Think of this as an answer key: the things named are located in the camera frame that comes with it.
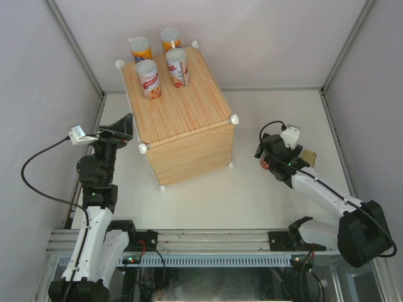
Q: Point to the yellow porridge can with spoon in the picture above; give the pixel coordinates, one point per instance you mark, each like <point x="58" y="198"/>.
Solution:
<point x="170" y="38"/>

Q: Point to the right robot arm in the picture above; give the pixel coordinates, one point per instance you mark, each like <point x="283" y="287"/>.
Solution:
<point x="359" y="230"/>

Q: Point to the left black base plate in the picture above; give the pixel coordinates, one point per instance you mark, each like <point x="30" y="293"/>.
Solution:
<point x="142" y="240"/>

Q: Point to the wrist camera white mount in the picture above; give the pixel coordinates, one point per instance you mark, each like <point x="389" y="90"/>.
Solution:
<point x="78" y="137"/>
<point x="290" y="136"/>

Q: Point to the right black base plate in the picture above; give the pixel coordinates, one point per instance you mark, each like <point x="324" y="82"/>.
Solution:
<point x="282" y="241"/>

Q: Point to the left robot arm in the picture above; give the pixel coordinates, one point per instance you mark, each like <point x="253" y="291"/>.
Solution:
<point x="101" y="240"/>

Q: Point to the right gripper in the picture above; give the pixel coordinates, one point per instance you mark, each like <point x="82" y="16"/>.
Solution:
<point x="295" y="152"/>

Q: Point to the aluminium mounting rail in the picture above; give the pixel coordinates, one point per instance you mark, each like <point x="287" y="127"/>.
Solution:
<point x="216" y="242"/>

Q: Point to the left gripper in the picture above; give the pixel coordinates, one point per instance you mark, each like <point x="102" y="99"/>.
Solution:
<point x="121" y="132"/>

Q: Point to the pink red porridge can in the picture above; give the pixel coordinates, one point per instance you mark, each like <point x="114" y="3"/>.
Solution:
<point x="149" y="79"/>

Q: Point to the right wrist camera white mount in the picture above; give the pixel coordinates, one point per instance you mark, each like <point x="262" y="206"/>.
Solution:
<point x="290" y="136"/>

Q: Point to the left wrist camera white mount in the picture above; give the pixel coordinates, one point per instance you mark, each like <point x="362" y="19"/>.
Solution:
<point x="78" y="137"/>

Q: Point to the dark tomato tin can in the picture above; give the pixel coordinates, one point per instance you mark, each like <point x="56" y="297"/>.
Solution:
<point x="264" y="164"/>

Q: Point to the wooden cube cabinet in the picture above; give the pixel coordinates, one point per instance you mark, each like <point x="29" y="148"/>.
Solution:
<point x="186" y="132"/>

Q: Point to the blue slotted cable duct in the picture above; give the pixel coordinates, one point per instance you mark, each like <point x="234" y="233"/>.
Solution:
<point x="153" y="260"/>

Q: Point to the rectangular blue gold tin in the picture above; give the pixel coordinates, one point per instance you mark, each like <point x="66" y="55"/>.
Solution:
<point x="309" y="157"/>

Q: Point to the pink porridge can clear lid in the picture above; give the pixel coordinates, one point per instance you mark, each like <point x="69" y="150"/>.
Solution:
<point x="177" y="65"/>

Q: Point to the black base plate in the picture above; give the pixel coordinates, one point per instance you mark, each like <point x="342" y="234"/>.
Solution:
<point x="142" y="240"/>
<point x="282" y="241"/>

